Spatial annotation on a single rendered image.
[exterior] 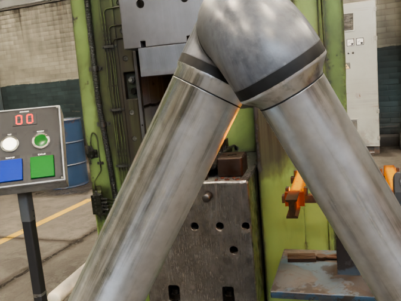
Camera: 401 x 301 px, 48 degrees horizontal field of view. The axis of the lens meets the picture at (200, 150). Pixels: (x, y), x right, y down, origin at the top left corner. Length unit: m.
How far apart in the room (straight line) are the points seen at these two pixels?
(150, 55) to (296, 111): 1.08
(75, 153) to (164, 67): 4.72
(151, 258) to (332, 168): 0.30
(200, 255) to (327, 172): 1.07
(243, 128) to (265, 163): 0.37
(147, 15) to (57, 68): 7.86
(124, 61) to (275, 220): 0.81
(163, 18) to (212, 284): 0.90
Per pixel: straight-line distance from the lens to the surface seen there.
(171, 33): 1.53
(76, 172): 6.21
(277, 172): 1.65
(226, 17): 0.54
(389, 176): 1.30
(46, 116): 1.66
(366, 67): 6.77
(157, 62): 1.54
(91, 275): 0.72
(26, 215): 1.74
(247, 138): 1.98
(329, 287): 1.29
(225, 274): 1.58
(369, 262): 0.60
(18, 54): 9.96
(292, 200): 1.05
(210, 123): 0.64
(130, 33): 1.58
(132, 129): 1.75
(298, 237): 1.71
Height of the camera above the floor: 1.24
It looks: 9 degrees down
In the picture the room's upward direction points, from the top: 5 degrees counter-clockwise
